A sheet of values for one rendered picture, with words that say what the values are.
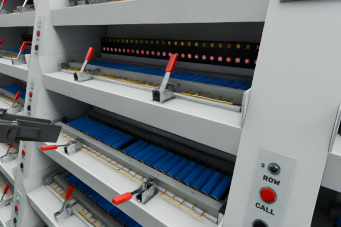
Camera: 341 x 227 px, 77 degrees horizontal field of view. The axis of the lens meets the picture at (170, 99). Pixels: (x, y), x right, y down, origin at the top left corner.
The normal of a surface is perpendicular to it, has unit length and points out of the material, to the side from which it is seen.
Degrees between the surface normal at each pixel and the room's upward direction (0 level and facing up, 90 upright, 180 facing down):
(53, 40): 90
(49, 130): 90
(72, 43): 90
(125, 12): 109
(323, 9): 90
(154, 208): 19
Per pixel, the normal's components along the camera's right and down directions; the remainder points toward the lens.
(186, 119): -0.61, 0.28
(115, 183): -0.02, -0.94
